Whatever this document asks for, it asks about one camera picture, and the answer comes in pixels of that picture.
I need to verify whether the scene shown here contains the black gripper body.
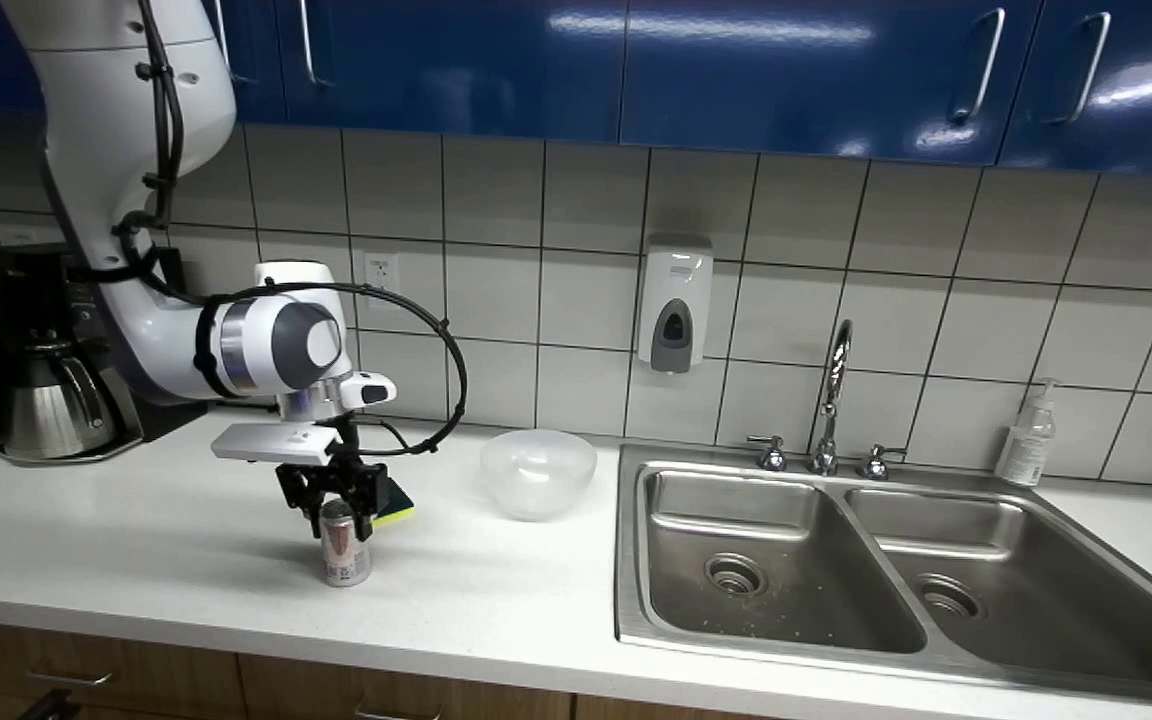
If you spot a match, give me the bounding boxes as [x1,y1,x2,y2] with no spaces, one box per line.
[274,448,392,521]

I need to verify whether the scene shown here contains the grey soda can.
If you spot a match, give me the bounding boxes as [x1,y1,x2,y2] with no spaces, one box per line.
[316,493,375,593]

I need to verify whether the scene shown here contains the clear plastic bowl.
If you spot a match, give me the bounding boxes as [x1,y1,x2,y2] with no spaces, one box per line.
[475,425,601,525]

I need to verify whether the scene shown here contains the green yellow sponge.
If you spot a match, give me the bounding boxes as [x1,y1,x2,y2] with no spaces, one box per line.
[374,475,420,532]

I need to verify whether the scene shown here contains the wooden base cabinets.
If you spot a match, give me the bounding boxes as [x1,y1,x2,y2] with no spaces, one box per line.
[0,611,770,720]

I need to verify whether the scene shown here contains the steel coffee carafe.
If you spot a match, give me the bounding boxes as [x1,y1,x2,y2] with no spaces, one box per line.
[0,333,120,469]

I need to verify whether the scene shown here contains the black coffee maker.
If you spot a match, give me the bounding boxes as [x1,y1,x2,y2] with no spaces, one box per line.
[0,239,153,474]

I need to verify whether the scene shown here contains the chrome sink faucet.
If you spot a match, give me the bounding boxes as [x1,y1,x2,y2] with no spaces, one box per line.
[747,315,910,486]

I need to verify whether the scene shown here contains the steel double sink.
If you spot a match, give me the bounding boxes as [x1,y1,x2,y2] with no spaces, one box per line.
[612,445,1152,699]

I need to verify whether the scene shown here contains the blue upper cabinets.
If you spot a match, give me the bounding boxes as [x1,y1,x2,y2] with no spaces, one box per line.
[0,0,1152,183]

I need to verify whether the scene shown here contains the small white soap bottle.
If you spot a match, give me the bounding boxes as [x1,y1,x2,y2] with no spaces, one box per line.
[992,380,1062,493]

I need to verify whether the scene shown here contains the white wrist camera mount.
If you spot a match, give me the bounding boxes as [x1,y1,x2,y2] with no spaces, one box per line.
[208,419,350,469]

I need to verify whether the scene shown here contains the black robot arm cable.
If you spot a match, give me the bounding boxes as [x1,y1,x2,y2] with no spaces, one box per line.
[114,0,473,460]

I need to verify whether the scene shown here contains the silver drawer handle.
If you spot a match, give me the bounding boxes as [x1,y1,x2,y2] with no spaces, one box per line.
[21,665,120,699]

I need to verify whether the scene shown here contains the white wall soap dispenser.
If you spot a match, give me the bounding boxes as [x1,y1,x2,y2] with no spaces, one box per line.
[633,238,718,378]

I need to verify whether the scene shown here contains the silver cabinet door handle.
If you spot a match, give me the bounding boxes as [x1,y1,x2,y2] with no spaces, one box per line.
[293,0,328,93]
[1065,10,1122,134]
[954,6,1011,134]

